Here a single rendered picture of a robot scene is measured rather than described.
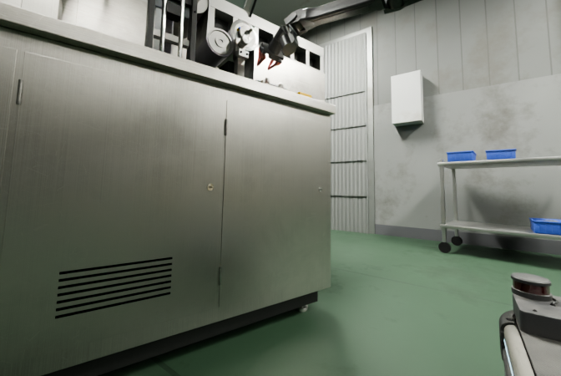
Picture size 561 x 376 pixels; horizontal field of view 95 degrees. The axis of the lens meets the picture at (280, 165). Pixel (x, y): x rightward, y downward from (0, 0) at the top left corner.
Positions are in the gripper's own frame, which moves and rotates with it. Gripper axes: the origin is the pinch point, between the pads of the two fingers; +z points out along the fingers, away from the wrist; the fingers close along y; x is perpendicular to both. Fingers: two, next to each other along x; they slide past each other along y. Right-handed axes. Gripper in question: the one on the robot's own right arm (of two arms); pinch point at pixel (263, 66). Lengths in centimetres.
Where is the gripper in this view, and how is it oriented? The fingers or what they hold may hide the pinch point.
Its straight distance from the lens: 129.0
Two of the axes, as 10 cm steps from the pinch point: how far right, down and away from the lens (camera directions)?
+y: 8.1, 0.8, 5.8
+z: -5.3, 5.2, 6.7
